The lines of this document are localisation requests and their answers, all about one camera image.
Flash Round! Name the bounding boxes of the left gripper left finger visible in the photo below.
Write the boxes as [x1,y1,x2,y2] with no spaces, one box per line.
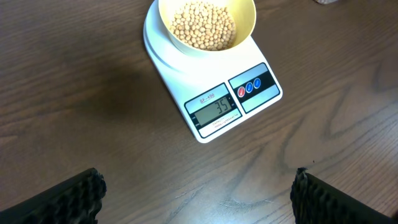
[1,168,107,224]

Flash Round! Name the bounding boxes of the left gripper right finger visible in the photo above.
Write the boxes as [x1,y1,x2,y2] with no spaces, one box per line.
[290,167,397,224]

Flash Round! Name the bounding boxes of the white digital kitchen scale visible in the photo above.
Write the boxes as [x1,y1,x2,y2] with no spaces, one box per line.
[143,0,283,143]

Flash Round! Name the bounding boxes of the yellow bowl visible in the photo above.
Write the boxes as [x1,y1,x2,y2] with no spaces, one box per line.
[158,0,257,57]

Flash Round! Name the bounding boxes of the soybeans in bowl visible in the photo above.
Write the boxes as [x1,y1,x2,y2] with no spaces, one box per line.
[169,1,236,51]

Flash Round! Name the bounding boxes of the clear plastic container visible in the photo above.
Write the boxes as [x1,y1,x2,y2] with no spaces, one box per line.
[314,0,339,5]

